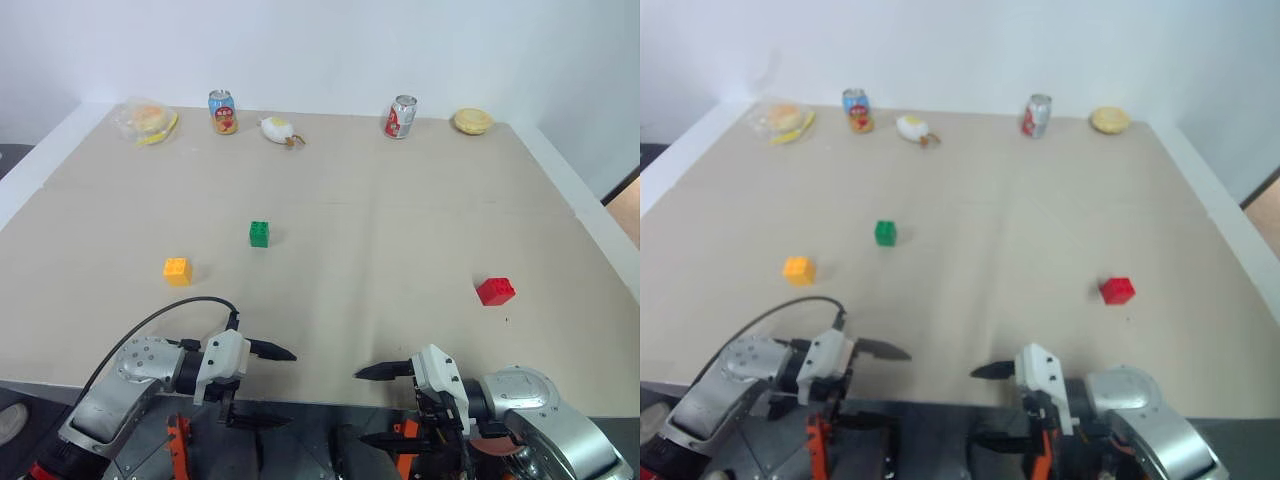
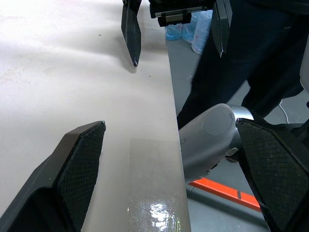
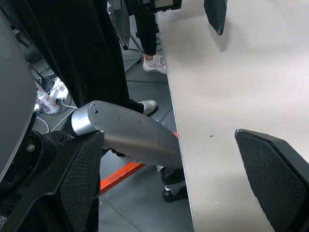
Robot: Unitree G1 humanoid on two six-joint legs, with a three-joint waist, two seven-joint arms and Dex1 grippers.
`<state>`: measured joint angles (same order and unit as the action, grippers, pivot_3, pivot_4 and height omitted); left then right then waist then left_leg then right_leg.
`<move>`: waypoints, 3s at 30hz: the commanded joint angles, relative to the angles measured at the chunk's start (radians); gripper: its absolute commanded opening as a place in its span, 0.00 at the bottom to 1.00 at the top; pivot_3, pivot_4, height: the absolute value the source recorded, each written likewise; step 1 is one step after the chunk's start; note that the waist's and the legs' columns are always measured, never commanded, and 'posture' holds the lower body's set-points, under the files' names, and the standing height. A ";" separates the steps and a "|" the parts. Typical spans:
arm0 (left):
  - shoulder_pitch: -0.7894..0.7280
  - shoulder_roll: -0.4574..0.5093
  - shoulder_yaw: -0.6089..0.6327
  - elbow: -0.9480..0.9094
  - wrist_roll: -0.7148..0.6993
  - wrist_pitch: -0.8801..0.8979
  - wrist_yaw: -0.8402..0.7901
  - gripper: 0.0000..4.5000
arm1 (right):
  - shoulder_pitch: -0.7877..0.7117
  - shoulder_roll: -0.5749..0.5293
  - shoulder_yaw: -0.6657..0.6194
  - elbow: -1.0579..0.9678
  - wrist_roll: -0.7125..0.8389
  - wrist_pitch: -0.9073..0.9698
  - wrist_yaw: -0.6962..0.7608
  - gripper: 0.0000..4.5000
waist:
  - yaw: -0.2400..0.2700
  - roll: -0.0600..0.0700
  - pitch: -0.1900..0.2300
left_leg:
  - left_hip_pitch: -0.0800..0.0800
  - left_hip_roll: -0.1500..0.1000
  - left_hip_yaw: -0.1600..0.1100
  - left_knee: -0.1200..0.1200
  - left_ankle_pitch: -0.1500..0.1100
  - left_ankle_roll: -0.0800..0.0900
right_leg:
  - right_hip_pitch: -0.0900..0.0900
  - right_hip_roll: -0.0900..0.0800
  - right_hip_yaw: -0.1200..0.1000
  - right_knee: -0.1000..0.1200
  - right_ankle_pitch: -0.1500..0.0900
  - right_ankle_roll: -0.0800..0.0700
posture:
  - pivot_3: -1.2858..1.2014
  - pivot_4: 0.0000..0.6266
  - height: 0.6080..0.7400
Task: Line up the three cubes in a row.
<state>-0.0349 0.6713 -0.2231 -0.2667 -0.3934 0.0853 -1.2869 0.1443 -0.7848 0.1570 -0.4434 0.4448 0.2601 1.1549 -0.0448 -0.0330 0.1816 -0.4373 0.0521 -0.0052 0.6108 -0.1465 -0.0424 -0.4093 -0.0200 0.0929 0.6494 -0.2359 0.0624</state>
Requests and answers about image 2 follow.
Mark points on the clear tape patch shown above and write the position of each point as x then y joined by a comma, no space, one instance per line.
154,183

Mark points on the blue translucent plastic bag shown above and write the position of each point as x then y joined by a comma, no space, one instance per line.
173,31
199,29

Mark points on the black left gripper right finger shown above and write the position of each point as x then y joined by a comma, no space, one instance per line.
277,174

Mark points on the orange floor strip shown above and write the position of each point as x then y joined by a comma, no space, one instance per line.
224,192

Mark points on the silver robot body housing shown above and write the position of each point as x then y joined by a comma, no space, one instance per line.
207,142

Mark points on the dark blue trousers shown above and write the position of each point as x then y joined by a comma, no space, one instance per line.
256,48

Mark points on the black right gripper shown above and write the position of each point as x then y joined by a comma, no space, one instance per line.
178,7

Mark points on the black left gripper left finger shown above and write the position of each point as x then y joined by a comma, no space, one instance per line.
72,174

